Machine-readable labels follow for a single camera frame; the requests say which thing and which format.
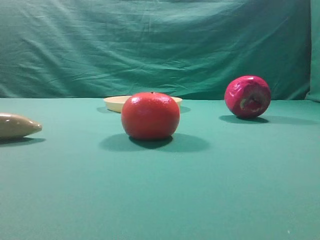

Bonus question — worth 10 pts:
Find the magenta red apple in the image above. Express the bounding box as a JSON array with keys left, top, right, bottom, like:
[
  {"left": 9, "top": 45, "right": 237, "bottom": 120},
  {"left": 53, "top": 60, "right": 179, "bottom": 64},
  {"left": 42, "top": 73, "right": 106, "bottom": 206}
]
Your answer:
[{"left": 224, "top": 75, "right": 271, "bottom": 119}]

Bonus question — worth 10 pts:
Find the yellow plate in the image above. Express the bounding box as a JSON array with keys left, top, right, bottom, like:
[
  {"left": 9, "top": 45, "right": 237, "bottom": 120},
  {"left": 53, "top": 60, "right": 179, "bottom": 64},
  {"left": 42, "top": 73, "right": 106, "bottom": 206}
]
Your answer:
[{"left": 104, "top": 92, "right": 182, "bottom": 116}]

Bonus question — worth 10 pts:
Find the red orange tangerine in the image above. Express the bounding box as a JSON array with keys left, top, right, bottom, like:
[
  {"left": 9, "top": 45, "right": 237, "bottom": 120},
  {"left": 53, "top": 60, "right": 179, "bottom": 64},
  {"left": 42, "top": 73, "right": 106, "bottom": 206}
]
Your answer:
[{"left": 121, "top": 92, "right": 180, "bottom": 141}]

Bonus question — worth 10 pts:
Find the green backdrop cloth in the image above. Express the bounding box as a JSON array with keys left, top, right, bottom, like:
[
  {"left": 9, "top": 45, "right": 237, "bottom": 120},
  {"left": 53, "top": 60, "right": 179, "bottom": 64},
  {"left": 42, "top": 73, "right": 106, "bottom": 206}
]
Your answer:
[{"left": 0, "top": 0, "right": 320, "bottom": 101}]

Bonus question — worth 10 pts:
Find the beige banana-shaped fruit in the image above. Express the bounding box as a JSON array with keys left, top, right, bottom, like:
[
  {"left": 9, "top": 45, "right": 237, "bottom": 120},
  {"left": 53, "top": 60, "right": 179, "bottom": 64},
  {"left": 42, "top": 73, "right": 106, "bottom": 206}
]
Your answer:
[{"left": 0, "top": 112, "right": 43, "bottom": 139}]

